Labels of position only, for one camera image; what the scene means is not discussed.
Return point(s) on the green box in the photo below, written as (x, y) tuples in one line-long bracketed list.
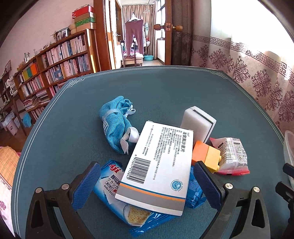
[(86, 23)]

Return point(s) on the wooden chair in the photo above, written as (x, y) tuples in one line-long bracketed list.
[(129, 61)]

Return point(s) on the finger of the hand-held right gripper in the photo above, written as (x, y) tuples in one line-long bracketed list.
[(289, 169), (286, 195)]

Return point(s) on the beige box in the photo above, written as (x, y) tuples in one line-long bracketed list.
[(86, 27)]

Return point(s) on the white storage bins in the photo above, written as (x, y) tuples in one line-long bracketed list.
[(10, 124)]

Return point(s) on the white plastic container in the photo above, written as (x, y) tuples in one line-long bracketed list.
[(289, 147)]

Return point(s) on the red and white snack packet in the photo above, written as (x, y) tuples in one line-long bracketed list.
[(234, 154)]

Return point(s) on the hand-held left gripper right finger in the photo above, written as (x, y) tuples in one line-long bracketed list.
[(206, 181)]

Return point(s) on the brown curtain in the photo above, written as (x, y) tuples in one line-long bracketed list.
[(182, 46)]

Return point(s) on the orange plaid blanket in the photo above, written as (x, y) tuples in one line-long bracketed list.
[(8, 163)]

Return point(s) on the round woven basket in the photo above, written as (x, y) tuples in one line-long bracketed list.
[(72, 28)]

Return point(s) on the white medicine box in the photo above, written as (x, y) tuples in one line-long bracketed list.
[(158, 165)]

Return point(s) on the blue cracker packet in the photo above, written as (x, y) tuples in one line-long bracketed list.
[(108, 183)]

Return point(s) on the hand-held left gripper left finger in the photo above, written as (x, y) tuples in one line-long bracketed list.
[(87, 181)]

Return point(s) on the orange and yellow toy block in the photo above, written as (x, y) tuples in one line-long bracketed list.
[(206, 156)]

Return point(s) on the floral bed sheet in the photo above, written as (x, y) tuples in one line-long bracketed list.
[(4, 202)]

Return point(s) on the blue patterned snack packet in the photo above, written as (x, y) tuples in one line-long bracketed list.
[(195, 195)]

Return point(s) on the wooden door with knobs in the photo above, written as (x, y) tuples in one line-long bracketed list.
[(168, 41)]

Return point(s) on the wooden shelf unit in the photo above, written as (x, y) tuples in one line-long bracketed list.
[(8, 101)]

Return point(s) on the teal plastic basin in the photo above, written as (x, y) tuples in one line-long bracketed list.
[(148, 58)]

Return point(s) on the small dried plant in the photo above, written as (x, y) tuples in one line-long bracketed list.
[(54, 35)]

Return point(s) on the blue knit pouch white ribbon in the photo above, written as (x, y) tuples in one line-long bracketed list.
[(112, 128)]

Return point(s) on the hanging mauve pants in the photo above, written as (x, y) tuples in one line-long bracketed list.
[(133, 34)]

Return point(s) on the beige patterned curtain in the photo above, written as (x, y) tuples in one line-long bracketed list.
[(252, 75)]

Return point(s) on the picture frame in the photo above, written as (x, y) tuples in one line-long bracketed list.
[(62, 33)]

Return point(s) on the white sponge block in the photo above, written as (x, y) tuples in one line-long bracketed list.
[(195, 119)]

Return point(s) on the tall wooden bookcase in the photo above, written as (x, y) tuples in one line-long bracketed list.
[(69, 52)]

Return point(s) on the red box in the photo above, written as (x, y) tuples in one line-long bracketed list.
[(82, 11)]

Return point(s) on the blue plastic stool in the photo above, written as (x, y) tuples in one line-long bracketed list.
[(27, 120)]

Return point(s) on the low wooden bookcase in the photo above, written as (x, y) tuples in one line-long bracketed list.
[(29, 82)]

